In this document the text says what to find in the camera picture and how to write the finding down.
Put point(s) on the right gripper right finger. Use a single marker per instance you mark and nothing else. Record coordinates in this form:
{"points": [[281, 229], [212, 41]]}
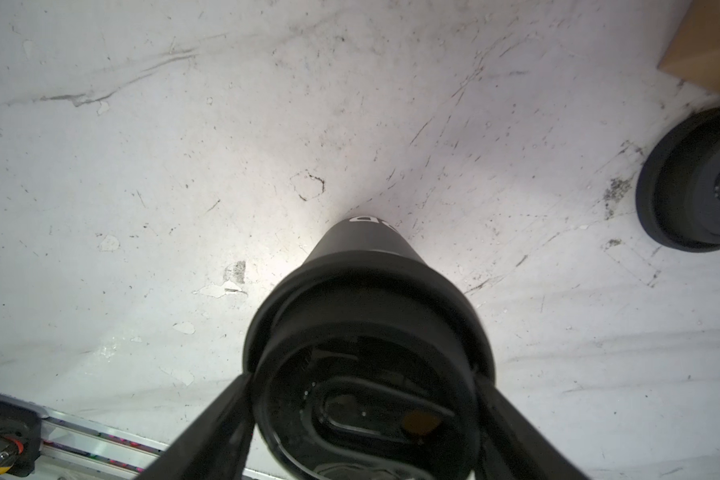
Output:
{"points": [[510, 446]]}

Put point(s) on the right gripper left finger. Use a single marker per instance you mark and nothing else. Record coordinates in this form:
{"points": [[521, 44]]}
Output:
{"points": [[215, 445]]}

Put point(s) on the black plastic cup lid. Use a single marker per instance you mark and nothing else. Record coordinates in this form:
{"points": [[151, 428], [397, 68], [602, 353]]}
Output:
{"points": [[363, 367]]}

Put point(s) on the black white paper coffee cup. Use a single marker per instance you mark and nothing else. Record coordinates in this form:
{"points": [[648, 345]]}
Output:
{"points": [[364, 241]]}

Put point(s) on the cardboard napkin box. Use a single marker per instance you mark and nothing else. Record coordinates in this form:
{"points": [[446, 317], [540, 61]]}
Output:
{"points": [[693, 55]]}

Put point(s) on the aluminium frame rail base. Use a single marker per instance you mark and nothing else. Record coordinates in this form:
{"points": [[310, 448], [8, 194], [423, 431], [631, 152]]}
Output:
{"points": [[36, 443]]}

